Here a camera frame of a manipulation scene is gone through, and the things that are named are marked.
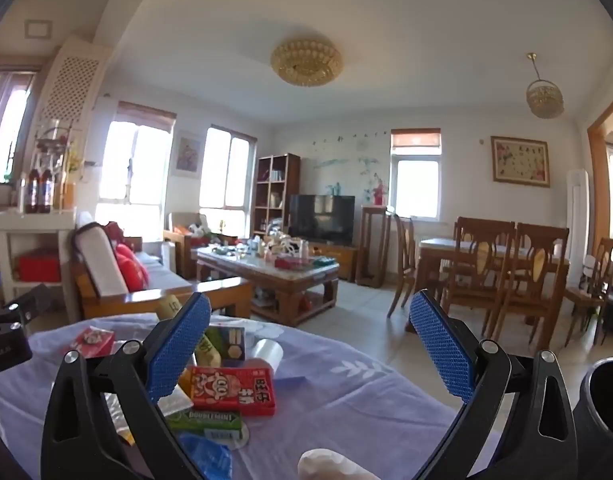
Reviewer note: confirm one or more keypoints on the gold ceiling lamp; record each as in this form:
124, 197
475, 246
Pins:
306, 62

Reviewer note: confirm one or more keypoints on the red milk carton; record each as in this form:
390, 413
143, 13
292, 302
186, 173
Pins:
94, 342
236, 392

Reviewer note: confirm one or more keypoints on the wooden coffee table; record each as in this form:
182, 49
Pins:
286, 280

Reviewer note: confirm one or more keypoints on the yellow-green tube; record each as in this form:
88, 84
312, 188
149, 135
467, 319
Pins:
209, 355

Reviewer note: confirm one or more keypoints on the clear plastic cup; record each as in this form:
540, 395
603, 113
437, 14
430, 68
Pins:
266, 355

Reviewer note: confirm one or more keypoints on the red cushion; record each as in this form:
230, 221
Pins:
136, 274
126, 252

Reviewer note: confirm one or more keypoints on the white shelf unit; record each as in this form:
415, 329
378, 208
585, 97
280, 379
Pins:
6, 260

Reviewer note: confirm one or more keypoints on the wooden dining table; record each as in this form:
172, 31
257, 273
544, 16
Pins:
436, 250

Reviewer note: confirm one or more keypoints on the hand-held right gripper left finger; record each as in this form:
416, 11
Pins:
179, 347

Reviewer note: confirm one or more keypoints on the purple floral tablecloth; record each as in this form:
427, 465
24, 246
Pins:
336, 385

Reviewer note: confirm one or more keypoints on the yellow flowers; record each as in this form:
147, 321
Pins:
72, 162

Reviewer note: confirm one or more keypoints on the small window with blind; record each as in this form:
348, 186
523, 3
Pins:
416, 185

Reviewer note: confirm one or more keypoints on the pile of household clutter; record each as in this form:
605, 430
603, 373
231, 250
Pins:
281, 252

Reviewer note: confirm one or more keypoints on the black round bin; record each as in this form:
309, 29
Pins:
586, 425

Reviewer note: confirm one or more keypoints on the wine glass rack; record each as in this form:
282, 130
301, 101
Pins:
56, 142

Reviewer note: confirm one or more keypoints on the curtained side window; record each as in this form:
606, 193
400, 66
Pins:
11, 120

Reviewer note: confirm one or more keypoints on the white standing air conditioner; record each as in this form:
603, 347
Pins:
578, 200

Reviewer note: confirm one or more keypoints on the wooden bookshelf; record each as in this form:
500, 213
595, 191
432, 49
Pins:
264, 195

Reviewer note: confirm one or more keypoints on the dark glass bottle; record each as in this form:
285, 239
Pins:
32, 192
46, 192

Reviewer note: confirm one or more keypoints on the black television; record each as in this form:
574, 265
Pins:
321, 220

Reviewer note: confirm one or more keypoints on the large balcony window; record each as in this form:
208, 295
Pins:
136, 170

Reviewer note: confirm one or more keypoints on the wooden dining chair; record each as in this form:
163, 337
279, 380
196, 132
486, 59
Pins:
593, 285
531, 280
479, 270
401, 260

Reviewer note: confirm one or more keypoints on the red box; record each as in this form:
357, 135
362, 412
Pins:
36, 267

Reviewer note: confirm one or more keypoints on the wooden armchair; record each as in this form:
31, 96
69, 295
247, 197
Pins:
179, 222

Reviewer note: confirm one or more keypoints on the gold pendant lamp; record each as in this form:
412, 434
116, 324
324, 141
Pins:
544, 97

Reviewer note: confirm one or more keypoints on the wooden door frame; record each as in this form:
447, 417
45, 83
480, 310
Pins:
597, 160

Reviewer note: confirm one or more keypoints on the ceiling vent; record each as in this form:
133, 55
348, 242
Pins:
38, 29

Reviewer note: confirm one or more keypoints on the small framed wall picture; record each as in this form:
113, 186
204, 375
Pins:
187, 155

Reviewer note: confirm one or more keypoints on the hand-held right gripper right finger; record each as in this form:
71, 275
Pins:
441, 350

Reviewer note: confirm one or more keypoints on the tall wooden stand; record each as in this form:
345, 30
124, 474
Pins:
374, 220

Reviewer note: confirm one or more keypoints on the green gum pack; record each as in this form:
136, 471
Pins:
206, 422

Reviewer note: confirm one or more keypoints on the person's right hand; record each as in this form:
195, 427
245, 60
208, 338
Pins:
331, 466

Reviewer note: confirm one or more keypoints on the white teal drink carton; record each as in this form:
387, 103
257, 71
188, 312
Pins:
231, 344

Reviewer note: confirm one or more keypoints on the wooden sofa with white cushions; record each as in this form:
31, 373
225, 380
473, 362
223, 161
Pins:
106, 260

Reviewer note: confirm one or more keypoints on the double pane window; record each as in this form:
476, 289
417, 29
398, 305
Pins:
226, 170

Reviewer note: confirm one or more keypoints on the red flower vase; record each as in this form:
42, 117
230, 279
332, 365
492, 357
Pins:
379, 194

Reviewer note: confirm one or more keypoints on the blue plastic wrapper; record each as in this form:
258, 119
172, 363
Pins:
209, 457

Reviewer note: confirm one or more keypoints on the wooden television stand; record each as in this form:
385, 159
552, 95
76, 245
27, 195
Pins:
344, 260

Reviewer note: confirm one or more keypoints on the white lattice cabinet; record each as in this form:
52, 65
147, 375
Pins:
71, 85

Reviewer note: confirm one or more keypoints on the olive tube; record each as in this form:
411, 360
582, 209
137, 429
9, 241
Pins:
169, 307

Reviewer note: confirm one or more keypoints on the large framed floral picture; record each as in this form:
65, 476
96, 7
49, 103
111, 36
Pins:
520, 161

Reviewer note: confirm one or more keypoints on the white paper wrapper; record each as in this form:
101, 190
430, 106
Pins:
175, 403

